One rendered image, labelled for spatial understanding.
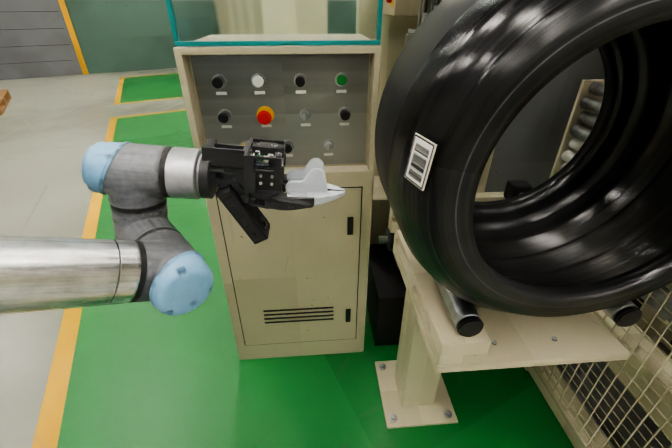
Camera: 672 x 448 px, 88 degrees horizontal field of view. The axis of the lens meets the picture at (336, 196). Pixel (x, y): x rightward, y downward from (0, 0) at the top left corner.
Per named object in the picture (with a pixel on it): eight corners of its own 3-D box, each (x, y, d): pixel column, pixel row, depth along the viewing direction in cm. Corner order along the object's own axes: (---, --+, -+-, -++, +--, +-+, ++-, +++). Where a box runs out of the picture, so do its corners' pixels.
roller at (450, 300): (401, 216, 88) (415, 205, 86) (413, 226, 89) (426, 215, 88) (452, 330, 57) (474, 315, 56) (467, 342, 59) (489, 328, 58)
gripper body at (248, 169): (286, 160, 47) (194, 152, 46) (283, 213, 51) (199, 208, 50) (289, 140, 54) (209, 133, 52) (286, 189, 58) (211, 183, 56)
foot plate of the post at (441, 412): (374, 362, 151) (374, 359, 150) (434, 358, 153) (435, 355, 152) (387, 429, 128) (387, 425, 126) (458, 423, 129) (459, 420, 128)
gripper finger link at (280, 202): (314, 203, 50) (252, 199, 49) (313, 212, 51) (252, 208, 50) (314, 188, 54) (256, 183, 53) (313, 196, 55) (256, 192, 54)
